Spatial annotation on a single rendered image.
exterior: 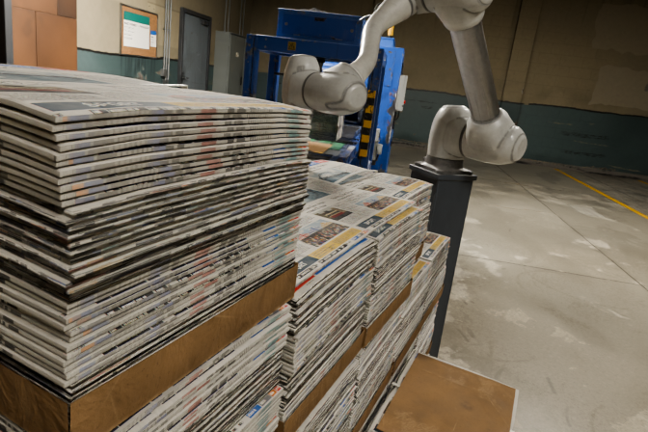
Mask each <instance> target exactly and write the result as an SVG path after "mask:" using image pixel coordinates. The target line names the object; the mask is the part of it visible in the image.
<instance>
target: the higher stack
mask: <svg viewBox="0 0 648 432"><path fill-rule="evenodd" d="M168 86H178V87H181V89H180V88H171V87H168ZM311 113H312V111H310V110H308V109H304V108H299V107H295V106H291V105H287V104H283V103H279V102H274V101H268V100H263V99H258V98H252V97H246V96H240V95H233V94H220V93H213V92H208V91H199V90H189V89H188V85H173V84H158V83H153V82H149V81H143V80H138V79H133V78H128V77H122V76H118V75H110V74H103V73H95V72H86V71H77V70H68V69H58V68H50V67H29V66H18V65H6V64H0V364H1V365H3V366H5V367H7V368H9V369H10V370H12V371H14V372H15V373H17V374H19V375H20V376H22V377H24V378H25V379H27V380H29V381H30V382H32V383H34V384H35V385H37V386H39V387H41V388H42V389H44V390H46V391H47V392H50V393H51V394H53V395H55V396H56V397H58V398H60V399H62V400H63V401H65V402H66V403H67V418H68V432H70V403H71V402H73V401H75V400H76V399H78V398H80V397H81V396H83V395H85V394H86V393H88V392H91V391H92V390H94V389H96V388H97V387H99V386H101V385H102V384H104V383H106V382H107V381H109V380H111V379H112V378H114V377H116V376H117V375H119V374H121V373H122V372H124V371H126V370H127V369H129V368H131V367H132V366H134V365H135V364H137V363H139V362H140V361H142V360H144V359H145V358H147V357H149V356H150V355H152V354H153V353H155V352H157V351H158V350H160V349H162V348H163V347H165V346H167V345H168V344H170V343H172V342H173V341H175V340H177V339H178V338H180V337H182V336H184V335H185V334H187V333H189V332H190V331H192V330H193V329H195V328H197V327H198V326H200V325H202V324H203V323H204V322H205V321H207V320H209V319H210V318H212V317H213V316H215V315H217V314H218V313H220V312H221V311H224V310H225V309H227V308H228V307H230V306H232V305H233V304H235V303H236V302H238V301H239V300H241V299H243V298H244V297H246V296H247V295H249V294H250V293H252V292H254V291H255V290H257V289H258V288H260V287H262V286H263V285H265V284H267V283H268V282H270V281H272V280H273V279H275V278H276V277H278V276H280V274H282V273H283V272H285V271H287V270H288V269H290V268H291V267H293V266H294V263H295V258H296V255H295V254H294V253H296V252H297V249H296V247H297V246H296V244H297V241H298V240H299V237H298V236H300V233H299V232H298V231H299V229H300V228H301V227H302V226H301V225H300V224H299V223H300V222H299V221H301V220H302V218H301V217H299V216H301V212H303V208H304V205H306V202H304V199H305V198H307V197H308V196H309V195H310V194H307V190H306V189H305V188H307V184H308V183H307V181H308V179H309V178H308V177H306V176H308V175H309V173H308V171H309V169H308V167H309V165H308V164H310V163H311V161H310V160H308V159H305V158H307V156H306V154H307V153H308V151H307V150H306V149H309V147H307V146H308V145H309V143H308V142H310V141H311V138H309V137H306V136H309V133H310V131H309V130H307V129H306V128H310V129H311V126H310V125H309V124H307V123H311V121H310V120H308V119H309V118H310V116H309V115H307V114H311ZM290 309H291V306H290V305H289V304H287V303H285V304H284V305H282V306H281V307H280V308H278V309H277V310H275V311H274V312H272V313H271V314H270V315H268V316H267V317H266V318H264V319H263V320H261V321H260V322H259V323H257V324H256V325H255V326H254V327H253V328H251V329H250V330H249V331H247V332H246V333H245V334H243V335H242V336H240V337H239V338H237V339H236V340H235V341H233V342H232V343H231V344H229V345H228V346H226V347H225V348H224V349H222V350H221V351H220V352H218V353H217V354H215V355H214V356H213V357H211V358H210V359H209V360H207V361H206V362H204V363H203V364H201V365H200V366H199V367H197V368H196V369H194V370H193V371H192V372H190V373H189V374H188V375H186V376H185V377H183V378H182V379H181V380H179V381H178V382H177V383H175V384H174V385H172V386H171V387H170V388H168V389H167V390H166V391H164V392H162V393H161V394H160V395H158V396H157V397H156V398H154V399H153V400H152V401H151V402H150V403H148V404H147V405H146V406H144V407H143V408H142V409H140V410H139V411H137V412H136V413H135V414H133V415H132V416H131V417H129V418H127V419H126V420H125V421H123V422H122V423H121V424H119V425H118V426H116V427H115V428H114V429H112V430H111V431H110V432H274V431H275V429H276V428H277V427H278V423H279V419H280V418H279V417H278V412H279V410H280V408H281V407H280V406H279V405H280V404H281V397H282V396H283V394H282V392H283V390H284V388H282V387H281V386H279V385H278V384H279V382H280V380H279V379H280V375H279V374H280V373H281V372H280V370H281V368H282V367H283V364H282V361H281V359H282V358H283V355H284V353H283V349H284V346H285V345H286V340H287V334H286V332H287V331H289V330H290V328H289V327H288V323H287V322H288V321H290V320H291V317H292V314H291V313H289V312H290Z"/></svg>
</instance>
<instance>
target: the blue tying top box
mask: <svg viewBox="0 0 648 432"><path fill-rule="evenodd" d="M362 17H363V16H355V15H347V14H337V13H320V12H310V11H301V10H291V9H283V8H279V14H278V25H277V36H276V37H281V38H290V39H298V40H307V41H324V42H332V43H340V44H349V45H358V46H360V45H361V38H362V32H363V28H364V27H365V24H366V21H365V19H364V20H362V21H361V22H360V23H359V24H357V22H358V21H359V20H360V19H361V18H362Z"/></svg>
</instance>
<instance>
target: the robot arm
mask: <svg viewBox="0 0 648 432"><path fill-rule="evenodd" d="M492 2H493V0H384V1H383V3H382V4H381V5H380V6H379V8H378V9H377V10H376V11H375V12H374V13H373V15H372V16H371V17H370V18H369V20H368V21H367V22H366V24H365V26H364V28H363V32H362V38H361V45H360V52H359V57H358V58H357V59H356V60H355V61H354V62H353V63H351V64H347V63H339V64H338V65H336V66H333V67H330V68H327V69H324V70H323V71H322V72H320V67H319V64H318V62H317V60H316V58H315V57H314V56H311V55H306V54H297V55H293V56H290V57H289V59H288V61H287V64H286V67H285V70H284V74H283V87H282V99H283V104H287V105H291V106H295V107H299V108H304V109H308V110H310V111H312V113H311V114H307V115H309V116H310V118H309V119H308V120H310V123H307V124H309V125H310V126H311V123H312V115H313V109H314V110H317V111H319V112H322V113H326V114H331V115H350V114H354V113H356V112H358V111H359V110H361V109H362V108H363V107H364V106H365V103H366V100H367V88H366V86H365V80H366V78H367V77H368V76H369V75H370V73H371V72H372V71H373V70H374V68H375V65H376V62H377V59H378V53H379V47H380V41H381V37H382V35H383V33H384V32H386V31H387V30H388V29H390V28H391V27H392V26H394V25H396V24H398V23H400V22H402V21H404V20H406V19H408V18H409V17H410V16H412V15H414V14H427V13H435V14H436V15H437V17H438V18H439V19H440V20H441V21H442V23H443V24H444V26H445V27H446V28H447V29H448V30H449V31H450V34H451V38H452V42H453V46H454V50H455V54H456V58H457V62H458V66H459V69H460V73H461V77H462V81H463V85H464V89H465V93H466V97H467V100H468V103H469V107H470V109H468V108H467V107H466V106H462V105H444V106H443V107H442V108H441V109H440V110H439V111H438V113H437V114H436V116H435V118H434V120H433V122H432V125H431V130H430V134H429V140H428V149H427V155H426V156H424V157H423V161H418V162H415V166H419V167H422V168H424V169H426V170H429V171H432V172H434V173H436V174H439V175H469V176H472V175H473V172H472V171H470V170H468V169H465V168H464V167H463V164H464V157H468V158H470V159H473V160H476V161H480V162H484V163H489V164H496V165H504V164H510V163H514V162H515V161H517V160H519V159H521V158H522V156H523V155H524V153H525V151H526V149H527V137H526V134H525V133H524V131H523V130H522V129H521V128H520V127H519V126H515V123H514V122H513V121H512V120H511V119H510V117H509V116H508V113H507V112H506V111H505V110H503V109H501V108H499V103H498V98H497V93H496V88H495V83H494V78H493V73H492V70H491V65H490V60H489V55H488V50H487V45H486V40H485V36H484V31H483V26H482V21H481V20H482V18H483V16H484V14H485V10H486V9H487V8H488V7H489V6H490V5H491V3H492Z"/></svg>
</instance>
